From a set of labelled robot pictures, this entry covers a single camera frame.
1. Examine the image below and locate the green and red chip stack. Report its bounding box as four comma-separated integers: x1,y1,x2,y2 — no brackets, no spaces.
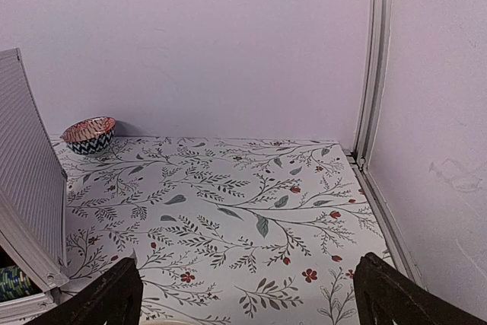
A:
0,265,38,302

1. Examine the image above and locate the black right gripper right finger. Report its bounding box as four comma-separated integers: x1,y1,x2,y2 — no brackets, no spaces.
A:
353,252,486,325

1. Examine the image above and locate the patterned ceramic bowl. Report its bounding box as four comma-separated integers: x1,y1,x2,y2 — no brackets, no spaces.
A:
60,116,116,155

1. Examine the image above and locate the right aluminium frame post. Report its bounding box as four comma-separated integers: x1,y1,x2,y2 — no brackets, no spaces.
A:
349,0,426,288

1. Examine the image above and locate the aluminium poker chip case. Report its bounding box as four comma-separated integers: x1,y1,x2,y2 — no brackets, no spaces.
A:
1,48,69,323

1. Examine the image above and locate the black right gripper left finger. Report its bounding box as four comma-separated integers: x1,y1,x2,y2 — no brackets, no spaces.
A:
29,257,143,325

